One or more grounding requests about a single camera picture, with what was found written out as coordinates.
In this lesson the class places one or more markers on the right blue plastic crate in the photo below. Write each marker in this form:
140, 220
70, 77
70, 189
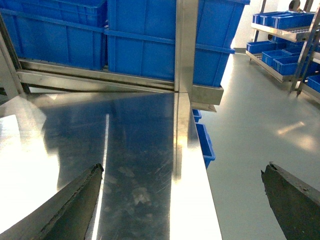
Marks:
141, 38

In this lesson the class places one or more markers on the left blue plastic crate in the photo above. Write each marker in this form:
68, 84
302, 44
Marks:
67, 32

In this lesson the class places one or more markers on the background steel bin rack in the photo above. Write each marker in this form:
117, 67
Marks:
286, 45

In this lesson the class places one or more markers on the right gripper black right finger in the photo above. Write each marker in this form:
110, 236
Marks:
295, 204

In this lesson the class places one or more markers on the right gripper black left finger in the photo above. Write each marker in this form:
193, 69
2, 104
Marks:
66, 215

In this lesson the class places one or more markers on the blue plastic crate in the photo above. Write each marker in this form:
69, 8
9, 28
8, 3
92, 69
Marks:
67, 32
141, 38

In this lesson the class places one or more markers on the blue bin under table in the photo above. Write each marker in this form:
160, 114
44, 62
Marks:
204, 139

